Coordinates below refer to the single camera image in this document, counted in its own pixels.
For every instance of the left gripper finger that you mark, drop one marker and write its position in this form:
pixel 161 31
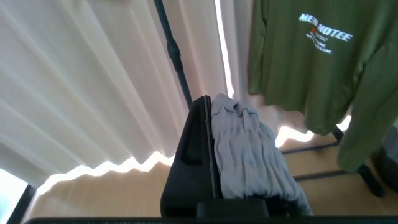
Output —
pixel 192 174

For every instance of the pale grey shorts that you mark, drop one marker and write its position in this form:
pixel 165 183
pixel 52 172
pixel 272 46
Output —
pixel 248 155

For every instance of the green printed t-shirt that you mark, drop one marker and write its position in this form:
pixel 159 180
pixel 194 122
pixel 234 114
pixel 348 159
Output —
pixel 295 71

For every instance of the black clothes rack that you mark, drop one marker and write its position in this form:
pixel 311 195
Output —
pixel 174 53

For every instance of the beige curtain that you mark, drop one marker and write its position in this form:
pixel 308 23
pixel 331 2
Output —
pixel 77 77

